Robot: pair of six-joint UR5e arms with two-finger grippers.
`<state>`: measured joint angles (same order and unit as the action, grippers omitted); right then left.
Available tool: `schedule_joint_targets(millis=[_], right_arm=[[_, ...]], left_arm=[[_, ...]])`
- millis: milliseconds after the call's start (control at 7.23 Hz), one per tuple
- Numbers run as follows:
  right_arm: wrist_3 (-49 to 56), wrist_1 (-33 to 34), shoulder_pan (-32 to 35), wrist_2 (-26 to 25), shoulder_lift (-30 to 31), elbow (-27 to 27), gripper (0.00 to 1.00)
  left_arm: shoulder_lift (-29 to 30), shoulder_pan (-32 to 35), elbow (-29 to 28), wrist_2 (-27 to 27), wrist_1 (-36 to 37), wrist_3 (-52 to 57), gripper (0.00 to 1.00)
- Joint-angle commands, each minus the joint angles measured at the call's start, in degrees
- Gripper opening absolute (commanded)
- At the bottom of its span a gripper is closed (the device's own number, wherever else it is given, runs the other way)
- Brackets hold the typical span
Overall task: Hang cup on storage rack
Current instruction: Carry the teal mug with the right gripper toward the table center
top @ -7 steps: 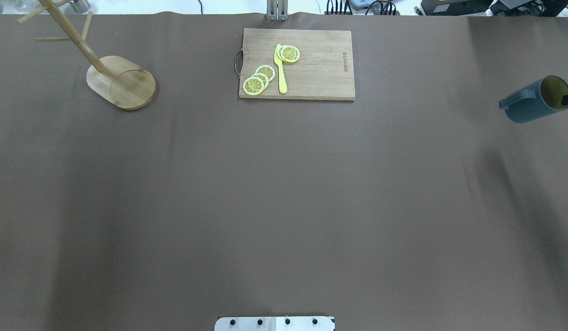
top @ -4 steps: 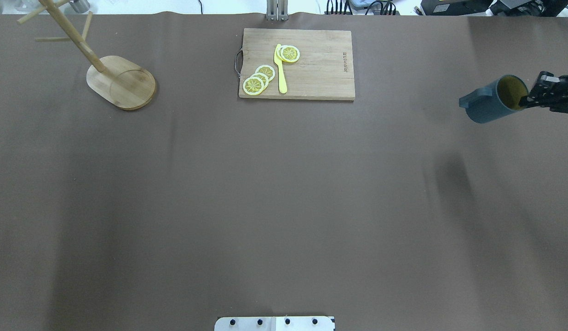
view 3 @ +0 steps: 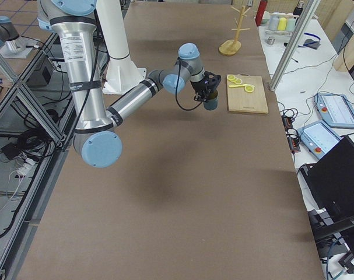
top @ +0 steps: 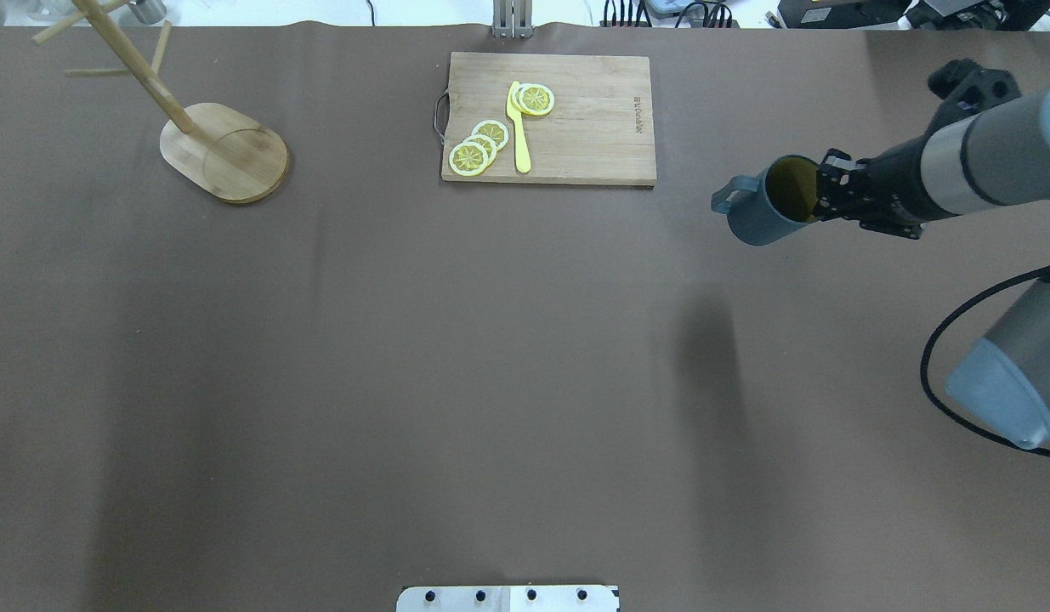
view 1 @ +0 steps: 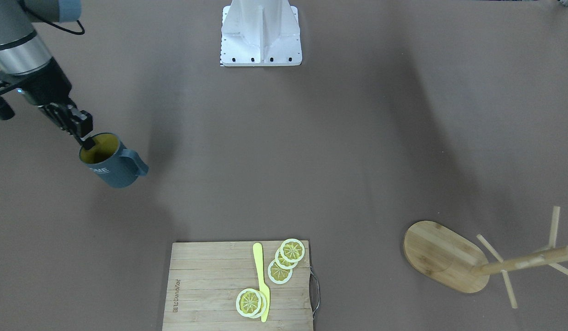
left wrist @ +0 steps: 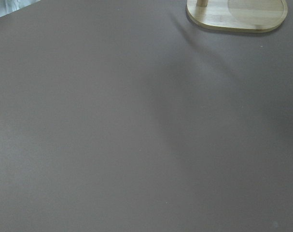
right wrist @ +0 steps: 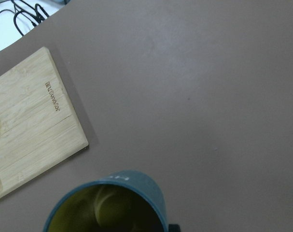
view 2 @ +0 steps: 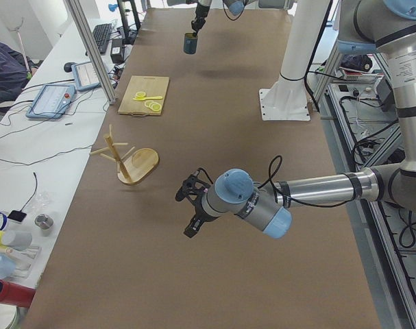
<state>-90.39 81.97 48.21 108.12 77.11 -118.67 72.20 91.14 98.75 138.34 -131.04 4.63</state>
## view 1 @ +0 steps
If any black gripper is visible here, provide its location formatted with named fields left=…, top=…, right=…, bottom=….
left=17, top=58, right=95, bottom=150

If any blue mug yellow inside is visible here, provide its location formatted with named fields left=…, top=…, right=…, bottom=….
left=79, top=132, right=149, bottom=188

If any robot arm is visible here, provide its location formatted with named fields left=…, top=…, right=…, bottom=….
left=0, top=0, right=95, bottom=149

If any wooden cup storage rack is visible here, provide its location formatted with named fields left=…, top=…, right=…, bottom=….
left=403, top=206, right=568, bottom=309

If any wooden cutting board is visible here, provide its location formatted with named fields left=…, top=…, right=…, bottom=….
left=162, top=240, right=321, bottom=331

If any yellow plastic knife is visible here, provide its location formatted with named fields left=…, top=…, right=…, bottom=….
left=252, top=242, right=271, bottom=323

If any middle lemon slice of row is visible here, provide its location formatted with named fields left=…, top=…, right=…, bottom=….
left=275, top=248, right=298, bottom=270

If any lemon slice under knife tip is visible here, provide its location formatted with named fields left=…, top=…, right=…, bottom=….
left=235, top=288, right=268, bottom=319

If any upper lemon slice of row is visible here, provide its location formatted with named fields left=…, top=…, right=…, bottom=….
left=268, top=260, right=293, bottom=285

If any brown table mat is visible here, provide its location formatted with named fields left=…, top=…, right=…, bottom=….
left=0, top=0, right=568, bottom=331

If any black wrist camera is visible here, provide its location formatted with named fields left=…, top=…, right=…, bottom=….
left=0, top=71, right=22, bottom=121

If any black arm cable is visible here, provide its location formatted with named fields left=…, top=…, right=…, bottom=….
left=18, top=0, right=86, bottom=35

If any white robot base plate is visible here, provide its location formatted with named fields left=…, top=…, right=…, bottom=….
left=219, top=0, right=303, bottom=67

